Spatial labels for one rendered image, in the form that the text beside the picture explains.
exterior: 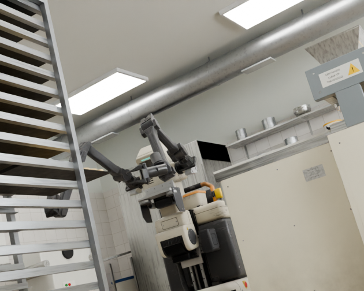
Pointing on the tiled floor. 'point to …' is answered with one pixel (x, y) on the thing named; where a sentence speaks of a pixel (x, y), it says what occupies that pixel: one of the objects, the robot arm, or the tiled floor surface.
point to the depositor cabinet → (359, 177)
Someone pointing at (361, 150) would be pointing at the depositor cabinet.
